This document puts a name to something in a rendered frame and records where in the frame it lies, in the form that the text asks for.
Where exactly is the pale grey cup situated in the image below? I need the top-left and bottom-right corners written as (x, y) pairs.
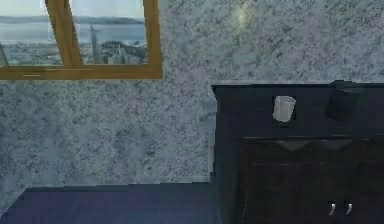
top-left (272, 95), bottom-right (297, 123)

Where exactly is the wooden framed window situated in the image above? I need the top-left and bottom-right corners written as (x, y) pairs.
top-left (0, 0), bottom-right (163, 81)

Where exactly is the black pot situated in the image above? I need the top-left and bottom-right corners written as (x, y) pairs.
top-left (325, 79), bottom-right (362, 122)

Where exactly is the dark wooden cupboard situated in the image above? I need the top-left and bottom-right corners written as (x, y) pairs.
top-left (211, 82), bottom-right (384, 224)

